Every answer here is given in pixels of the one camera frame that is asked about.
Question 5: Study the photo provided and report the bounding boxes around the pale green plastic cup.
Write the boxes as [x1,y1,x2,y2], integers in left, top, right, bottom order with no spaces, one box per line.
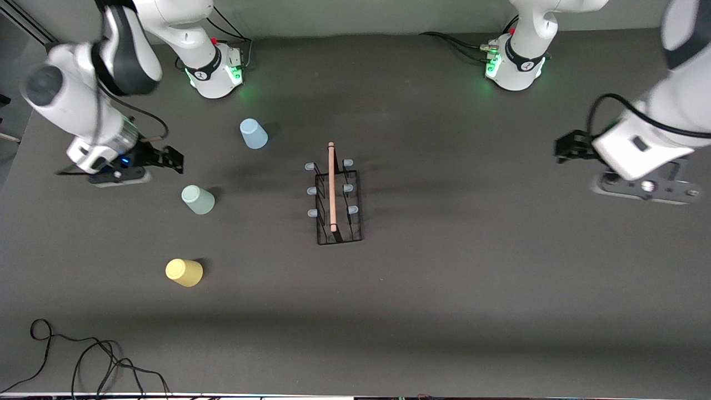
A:
[181,184,216,216]

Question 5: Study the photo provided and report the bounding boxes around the yellow plastic cup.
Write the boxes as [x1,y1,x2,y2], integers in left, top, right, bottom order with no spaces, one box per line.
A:
[165,258,204,288]

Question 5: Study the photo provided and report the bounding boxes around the black wire cup holder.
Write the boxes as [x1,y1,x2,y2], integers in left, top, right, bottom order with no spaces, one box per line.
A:
[304,142,364,246]

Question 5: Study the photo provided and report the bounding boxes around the light blue plastic cup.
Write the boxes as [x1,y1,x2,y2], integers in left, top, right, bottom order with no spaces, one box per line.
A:
[239,118,269,150]

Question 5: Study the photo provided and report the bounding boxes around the dark grey table mat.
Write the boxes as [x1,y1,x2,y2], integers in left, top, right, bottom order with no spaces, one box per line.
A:
[0,19,711,396]

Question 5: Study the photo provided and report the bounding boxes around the black right arm base cables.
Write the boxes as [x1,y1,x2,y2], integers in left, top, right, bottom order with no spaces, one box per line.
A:
[175,4,254,73]

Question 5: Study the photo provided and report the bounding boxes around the black arm base cables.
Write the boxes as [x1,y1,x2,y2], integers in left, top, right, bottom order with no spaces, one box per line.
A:
[175,4,254,73]
[419,14,550,64]

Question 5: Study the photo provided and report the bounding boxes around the black metal frame rail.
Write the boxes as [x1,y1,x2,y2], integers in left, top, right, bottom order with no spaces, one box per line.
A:
[0,7,59,45]

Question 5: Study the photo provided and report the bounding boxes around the black left arm base cables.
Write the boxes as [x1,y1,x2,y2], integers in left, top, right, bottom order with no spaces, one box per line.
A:
[419,14,550,64]

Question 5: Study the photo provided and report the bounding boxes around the thin black loose cable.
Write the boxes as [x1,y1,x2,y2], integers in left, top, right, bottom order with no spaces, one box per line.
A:
[0,319,173,400]

